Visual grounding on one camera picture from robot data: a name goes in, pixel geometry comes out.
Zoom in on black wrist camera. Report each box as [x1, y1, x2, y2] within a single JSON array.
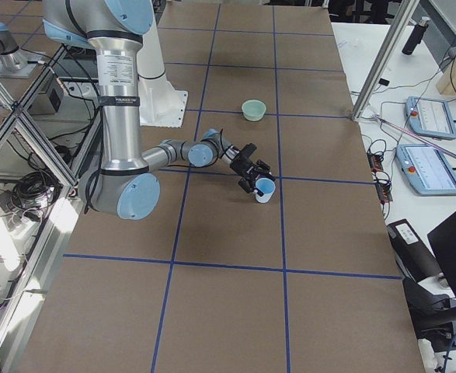
[[238, 143, 257, 158]]

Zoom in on light blue plastic cup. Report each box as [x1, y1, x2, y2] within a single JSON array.
[[255, 177, 276, 204]]

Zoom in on bundle of black cables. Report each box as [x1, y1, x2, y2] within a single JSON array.
[[2, 170, 64, 222]]

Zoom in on pink grabber stick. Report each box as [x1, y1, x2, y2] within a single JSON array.
[[372, 114, 456, 159]]

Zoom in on teach pendant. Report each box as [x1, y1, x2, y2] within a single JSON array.
[[395, 145, 456, 196], [405, 96, 456, 140]]

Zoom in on near teach pendant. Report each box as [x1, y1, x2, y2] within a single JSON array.
[[395, 145, 456, 196]]

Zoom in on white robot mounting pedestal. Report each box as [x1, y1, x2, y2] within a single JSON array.
[[137, 1, 188, 128]]

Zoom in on aluminium frame post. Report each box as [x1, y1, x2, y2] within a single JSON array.
[[350, 0, 419, 121]]

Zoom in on far teach pendant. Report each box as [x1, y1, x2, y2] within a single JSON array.
[[405, 96, 456, 140]]

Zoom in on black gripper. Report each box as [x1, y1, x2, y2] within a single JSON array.
[[229, 153, 275, 195]]

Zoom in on orange circuit board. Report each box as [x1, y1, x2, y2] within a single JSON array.
[[367, 152, 384, 173], [374, 182, 393, 204]]

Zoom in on pale green ceramic bowl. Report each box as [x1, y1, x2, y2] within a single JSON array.
[[241, 99, 266, 121]]

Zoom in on black bottle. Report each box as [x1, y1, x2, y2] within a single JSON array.
[[402, 16, 430, 55]]

